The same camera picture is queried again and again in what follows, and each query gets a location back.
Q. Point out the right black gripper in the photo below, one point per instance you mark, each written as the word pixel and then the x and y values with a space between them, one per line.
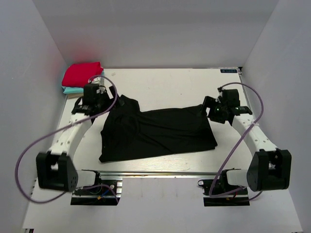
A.
pixel 207 103

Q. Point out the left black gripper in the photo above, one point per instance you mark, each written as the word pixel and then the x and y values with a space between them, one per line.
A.
pixel 118 103

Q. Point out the black t-shirt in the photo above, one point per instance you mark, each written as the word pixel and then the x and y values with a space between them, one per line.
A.
pixel 130 134

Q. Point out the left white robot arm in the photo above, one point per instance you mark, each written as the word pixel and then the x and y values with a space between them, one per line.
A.
pixel 55 168

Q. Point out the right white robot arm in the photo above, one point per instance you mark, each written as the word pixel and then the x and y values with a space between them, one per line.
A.
pixel 270 166

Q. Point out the blue table label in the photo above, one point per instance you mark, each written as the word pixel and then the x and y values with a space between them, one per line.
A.
pixel 228 71

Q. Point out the teal folded t-shirt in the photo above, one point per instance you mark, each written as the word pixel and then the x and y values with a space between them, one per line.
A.
pixel 73 89

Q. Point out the red folded t-shirt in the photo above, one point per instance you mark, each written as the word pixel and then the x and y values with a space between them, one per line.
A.
pixel 93 66

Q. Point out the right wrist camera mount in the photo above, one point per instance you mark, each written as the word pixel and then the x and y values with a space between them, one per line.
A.
pixel 220 98

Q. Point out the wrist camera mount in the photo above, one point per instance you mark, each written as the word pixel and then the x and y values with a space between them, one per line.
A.
pixel 220 98
pixel 100 82

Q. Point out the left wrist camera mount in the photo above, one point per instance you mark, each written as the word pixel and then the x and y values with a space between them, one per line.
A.
pixel 100 82

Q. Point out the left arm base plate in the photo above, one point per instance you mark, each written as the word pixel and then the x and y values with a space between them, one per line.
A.
pixel 97 188

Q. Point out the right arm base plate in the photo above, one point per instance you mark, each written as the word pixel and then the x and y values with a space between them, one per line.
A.
pixel 223 194

